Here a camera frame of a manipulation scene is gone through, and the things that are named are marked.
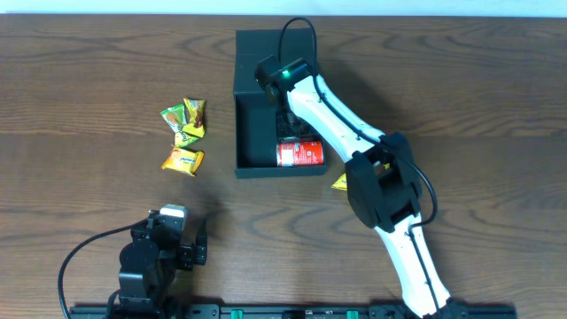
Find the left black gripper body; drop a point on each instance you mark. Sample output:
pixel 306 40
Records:
pixel 190 253

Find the yellow orange snack packet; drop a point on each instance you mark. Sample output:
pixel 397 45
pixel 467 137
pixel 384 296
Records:
pixel 340 184

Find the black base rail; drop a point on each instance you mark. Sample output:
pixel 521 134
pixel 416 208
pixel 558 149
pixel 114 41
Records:
pixel 380 311

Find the orange biscuit packet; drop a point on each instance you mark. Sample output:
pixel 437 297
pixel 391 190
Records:
pixel 183 161

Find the red chips can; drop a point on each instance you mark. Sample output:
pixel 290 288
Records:
pixel 302 153

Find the yellow-green chocolate snack packet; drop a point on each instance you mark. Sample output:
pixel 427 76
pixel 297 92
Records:
pixel 195 117

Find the dark green open box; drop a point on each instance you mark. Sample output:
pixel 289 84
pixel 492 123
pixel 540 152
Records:
pixel 256 139

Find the green snack packet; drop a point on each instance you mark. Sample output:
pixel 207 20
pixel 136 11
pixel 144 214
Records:
pixel 175 117

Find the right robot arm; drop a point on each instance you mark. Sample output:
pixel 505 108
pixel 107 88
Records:
pixel 383 183

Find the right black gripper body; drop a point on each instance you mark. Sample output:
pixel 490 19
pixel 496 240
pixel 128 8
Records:
pixel 288 130

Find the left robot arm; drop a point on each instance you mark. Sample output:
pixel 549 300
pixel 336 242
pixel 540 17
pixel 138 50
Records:
pixel 149 263

